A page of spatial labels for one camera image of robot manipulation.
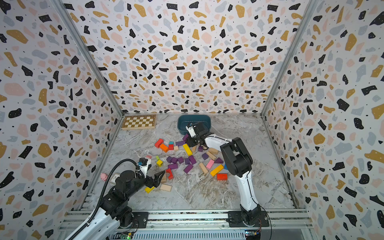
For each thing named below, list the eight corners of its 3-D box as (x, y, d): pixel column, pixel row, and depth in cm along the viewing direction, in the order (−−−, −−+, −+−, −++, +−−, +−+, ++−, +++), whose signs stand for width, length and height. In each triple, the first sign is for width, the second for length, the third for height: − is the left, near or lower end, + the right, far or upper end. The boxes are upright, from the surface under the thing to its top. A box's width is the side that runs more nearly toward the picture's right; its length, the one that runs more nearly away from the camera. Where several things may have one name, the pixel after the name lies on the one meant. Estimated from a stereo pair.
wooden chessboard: (122, 130, 113) (120, 127, 110) (127, 118, 121) (125, 115, 118) (154, 129, 114) (153, 126, 112) (156, 117, 122) (155, 114, 120)
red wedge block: (216, 180, 90) (217, 178, 87) (216, 175, 91) (216, 173, 89) (227, 180, 90) (227, 178, 88) (226, 175, 91) (227, 173, 89)
